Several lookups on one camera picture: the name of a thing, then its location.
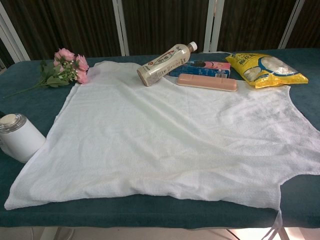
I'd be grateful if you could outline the white metal frame post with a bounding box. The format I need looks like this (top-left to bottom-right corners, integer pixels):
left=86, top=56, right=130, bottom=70
left=278, top=0, right=306, bottom=50
left=203, top=0, right=225, bottom=53
left=0, top=0, right=31, bottom=63
left=111, top=0, right=130, bottom=57

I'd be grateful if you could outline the white steam iron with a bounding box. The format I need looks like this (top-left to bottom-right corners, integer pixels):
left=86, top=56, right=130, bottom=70
left=0, top=113, right=47, bottom=164

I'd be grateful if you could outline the teal table cover cloth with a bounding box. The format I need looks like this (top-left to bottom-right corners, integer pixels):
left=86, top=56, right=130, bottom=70
left=0, top=48, right=320, bottom=230

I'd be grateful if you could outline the dark brown curtain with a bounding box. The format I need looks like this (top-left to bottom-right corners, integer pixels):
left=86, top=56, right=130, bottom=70
left=0, top=0, right=320, bottom=68

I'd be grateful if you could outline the blue cookie box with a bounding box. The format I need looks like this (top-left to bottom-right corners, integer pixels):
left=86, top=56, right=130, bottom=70
left=168, top=59, right=232, bottom=79

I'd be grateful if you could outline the milk tea plastic bottle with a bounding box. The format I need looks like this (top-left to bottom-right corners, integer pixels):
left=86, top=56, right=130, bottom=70
left=136, top=41, right=198, bottom=88

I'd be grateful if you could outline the pink oblong plastic case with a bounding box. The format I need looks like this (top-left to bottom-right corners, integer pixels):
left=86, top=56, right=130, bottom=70
left=176, top=73, right=238, bottom=93

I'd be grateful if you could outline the yellow marshmallow bag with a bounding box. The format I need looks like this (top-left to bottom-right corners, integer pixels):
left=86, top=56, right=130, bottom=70
left=224, top=51, right=310, bottom=90

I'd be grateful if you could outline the pink rose bouquet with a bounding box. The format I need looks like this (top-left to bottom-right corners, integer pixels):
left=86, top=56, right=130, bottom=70
left=3, top=48, right=90, bottom=99

